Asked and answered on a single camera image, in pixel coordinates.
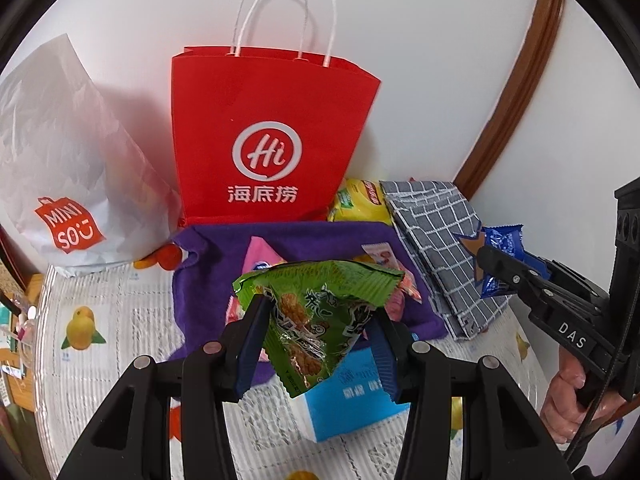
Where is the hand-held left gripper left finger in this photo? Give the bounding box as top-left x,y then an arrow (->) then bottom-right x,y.
50,296 -> 272,480

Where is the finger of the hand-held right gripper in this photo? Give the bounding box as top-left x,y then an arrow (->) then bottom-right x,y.
522,254 -> 615,309
476,245 -> 602,327

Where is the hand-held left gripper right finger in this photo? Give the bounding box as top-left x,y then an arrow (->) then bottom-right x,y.
365,307 -> 566,480

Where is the blue snack packet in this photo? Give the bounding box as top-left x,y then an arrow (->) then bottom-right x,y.
479,225 -> 526,298

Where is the green snack packet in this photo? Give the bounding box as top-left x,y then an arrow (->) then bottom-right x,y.
232,259 -> 405,400

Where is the pink yellow snack packet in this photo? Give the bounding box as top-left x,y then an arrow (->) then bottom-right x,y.
241,236 -> 288,273

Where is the pale pink snack packet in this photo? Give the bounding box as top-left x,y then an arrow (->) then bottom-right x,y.
361,243 -> 403,271

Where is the person's right hand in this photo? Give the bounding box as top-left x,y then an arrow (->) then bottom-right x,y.
540,347 -> 631,443

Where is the blue snack box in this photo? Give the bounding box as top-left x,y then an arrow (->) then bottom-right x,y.
300,345 -> 412,443

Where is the grey checked cloth with star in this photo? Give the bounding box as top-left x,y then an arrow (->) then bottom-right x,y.
380,179 -> 513,342

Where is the purple towel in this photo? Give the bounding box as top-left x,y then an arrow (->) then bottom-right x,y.
167,221 -> 447,386

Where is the fruit print tablecloth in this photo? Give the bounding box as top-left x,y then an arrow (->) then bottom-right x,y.
30,260 -> 626,480

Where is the yellow chips bag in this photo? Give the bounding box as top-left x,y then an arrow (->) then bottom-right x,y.
327,178 -> 393,225

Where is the red paper bag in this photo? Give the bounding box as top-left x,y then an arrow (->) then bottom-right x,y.
171,0 -> 382,228

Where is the brown patterned box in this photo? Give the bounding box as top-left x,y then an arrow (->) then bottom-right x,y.
0,227 -> 28,293

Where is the white plastic bag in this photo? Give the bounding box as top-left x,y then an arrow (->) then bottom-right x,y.
0,34 -> 183,277

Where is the black cable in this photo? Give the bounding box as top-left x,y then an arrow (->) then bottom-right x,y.
565,240 -> 640,456

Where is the brown wooden door frame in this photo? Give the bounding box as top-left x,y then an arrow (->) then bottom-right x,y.
452,0 -> 566,196

